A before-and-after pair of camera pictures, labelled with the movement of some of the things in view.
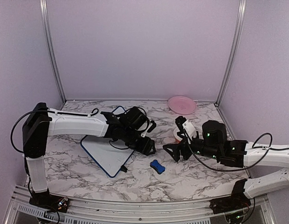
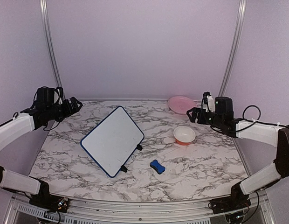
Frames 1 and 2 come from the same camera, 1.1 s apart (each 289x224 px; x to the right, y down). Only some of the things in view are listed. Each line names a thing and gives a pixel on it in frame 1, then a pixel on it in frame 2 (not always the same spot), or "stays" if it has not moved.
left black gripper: (145, 147) → (69, 110)
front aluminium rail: (23, 210) stays
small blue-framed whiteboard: (110, 155) stays
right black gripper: (176, 148) → (195, 110)
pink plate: (182, 105) stays
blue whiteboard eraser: (155, 164) stays
